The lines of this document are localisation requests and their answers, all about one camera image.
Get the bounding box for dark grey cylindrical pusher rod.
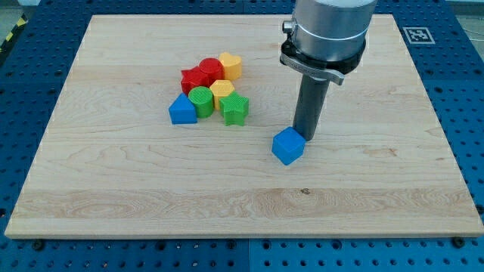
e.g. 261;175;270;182
293;75;329;141

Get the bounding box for yellow heart block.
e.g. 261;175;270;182
219;52;242;80

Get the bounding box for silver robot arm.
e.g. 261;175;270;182
280;0;377;141

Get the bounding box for white fiducial marker tag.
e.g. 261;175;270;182
403;26;435;45

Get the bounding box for green cylinder block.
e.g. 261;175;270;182
188;86;214;118

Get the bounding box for green star block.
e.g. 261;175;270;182
219;91;250;126

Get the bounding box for blue cube block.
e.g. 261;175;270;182
271;127;306;165

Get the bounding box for red star block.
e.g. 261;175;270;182
181;66;209;96

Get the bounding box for yellow hexagon block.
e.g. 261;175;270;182
209;79;235;110

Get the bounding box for blue triangular prism block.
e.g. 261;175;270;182
169;93;197;125

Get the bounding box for red cylinder block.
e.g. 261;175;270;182
198;57;225;87

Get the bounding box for light wooden board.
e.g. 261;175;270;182
5;15;483;239

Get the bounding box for black yellow hazard tape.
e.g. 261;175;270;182
1;14;28;54

